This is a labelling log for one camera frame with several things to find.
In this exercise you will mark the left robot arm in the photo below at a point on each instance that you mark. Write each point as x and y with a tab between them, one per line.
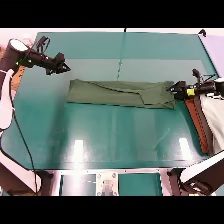
6	100

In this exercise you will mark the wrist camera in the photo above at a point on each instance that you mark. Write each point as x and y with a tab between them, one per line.
197	74
42	42

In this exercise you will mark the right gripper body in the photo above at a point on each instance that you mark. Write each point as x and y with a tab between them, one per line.
183	90

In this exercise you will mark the green garment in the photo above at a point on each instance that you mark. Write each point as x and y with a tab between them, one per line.
120	94

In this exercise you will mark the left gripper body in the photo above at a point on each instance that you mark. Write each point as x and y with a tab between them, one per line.
55	63

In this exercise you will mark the silver frame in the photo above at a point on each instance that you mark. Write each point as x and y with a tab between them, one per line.
106	182

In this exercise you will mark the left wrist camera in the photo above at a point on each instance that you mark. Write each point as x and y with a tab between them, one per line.
42	42

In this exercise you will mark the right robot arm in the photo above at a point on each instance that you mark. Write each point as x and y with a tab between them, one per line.
203	168

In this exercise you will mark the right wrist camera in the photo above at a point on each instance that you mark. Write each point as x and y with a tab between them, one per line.
197	74

